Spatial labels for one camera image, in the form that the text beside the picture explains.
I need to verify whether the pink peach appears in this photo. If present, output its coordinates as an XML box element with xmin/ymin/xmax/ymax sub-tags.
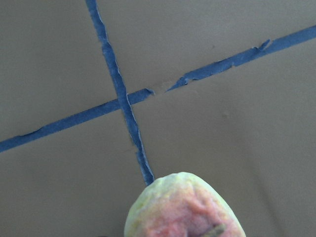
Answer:
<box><xmin>124</xmin><ymin>172</ymin><xmax>245</xmax><ymax>237</ymax></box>

